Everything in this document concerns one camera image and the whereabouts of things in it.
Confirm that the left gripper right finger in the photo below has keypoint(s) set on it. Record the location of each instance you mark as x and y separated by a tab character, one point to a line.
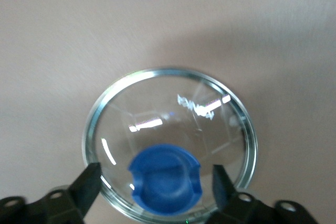
236	211

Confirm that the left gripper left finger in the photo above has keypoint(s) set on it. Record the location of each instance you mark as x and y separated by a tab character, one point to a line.
65	205

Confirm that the brown table cover cloth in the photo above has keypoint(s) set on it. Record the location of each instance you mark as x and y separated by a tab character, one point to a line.
52	51

